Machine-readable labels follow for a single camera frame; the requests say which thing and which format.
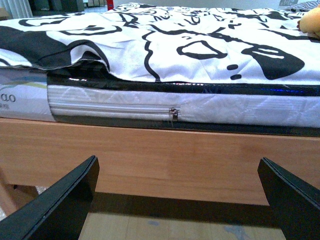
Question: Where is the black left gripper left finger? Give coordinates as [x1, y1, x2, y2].
[0, 155, 100, 240]

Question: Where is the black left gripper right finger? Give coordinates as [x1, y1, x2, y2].
[257, 157, 320, 240]

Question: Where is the yellow plush toy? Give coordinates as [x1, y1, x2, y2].
[297, 6, 320, 39]

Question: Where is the white quilted mattress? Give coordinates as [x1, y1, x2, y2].
[0, 66, 320, 137]

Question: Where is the silver mattress zipper pull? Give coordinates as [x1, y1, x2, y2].
[168, 107, 179, 123]

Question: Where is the black and white bedsheet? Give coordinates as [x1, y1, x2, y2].
[0, 2, 320, 86]

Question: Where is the wooden bed frame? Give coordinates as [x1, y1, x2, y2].
[0, 118, 320, 215]

